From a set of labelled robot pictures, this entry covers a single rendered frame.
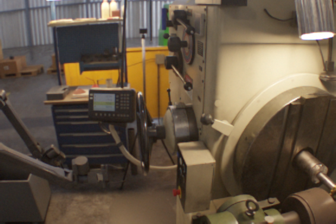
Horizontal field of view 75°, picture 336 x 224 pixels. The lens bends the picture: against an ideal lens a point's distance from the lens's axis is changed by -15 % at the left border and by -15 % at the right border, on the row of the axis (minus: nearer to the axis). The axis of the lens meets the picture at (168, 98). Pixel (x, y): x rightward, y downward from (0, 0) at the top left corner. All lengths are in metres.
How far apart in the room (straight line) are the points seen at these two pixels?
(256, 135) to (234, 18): 0.40
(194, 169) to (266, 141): 0.28
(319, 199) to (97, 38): 2.63
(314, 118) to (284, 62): 0.24
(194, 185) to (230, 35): 0.53
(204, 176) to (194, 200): 0.12
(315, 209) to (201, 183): 0.41
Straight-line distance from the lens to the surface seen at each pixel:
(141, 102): 1.02
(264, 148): 0.95
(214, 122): 0.88
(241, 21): 0.87
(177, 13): 1.15
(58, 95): 2.71
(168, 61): 1.27
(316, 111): 1.01
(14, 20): 15.27
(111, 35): 2.93
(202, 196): 0.99
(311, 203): 0.90
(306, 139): 1.05
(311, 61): 1.08
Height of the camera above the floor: 1.86
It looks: 21 degrees down
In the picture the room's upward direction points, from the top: straight up
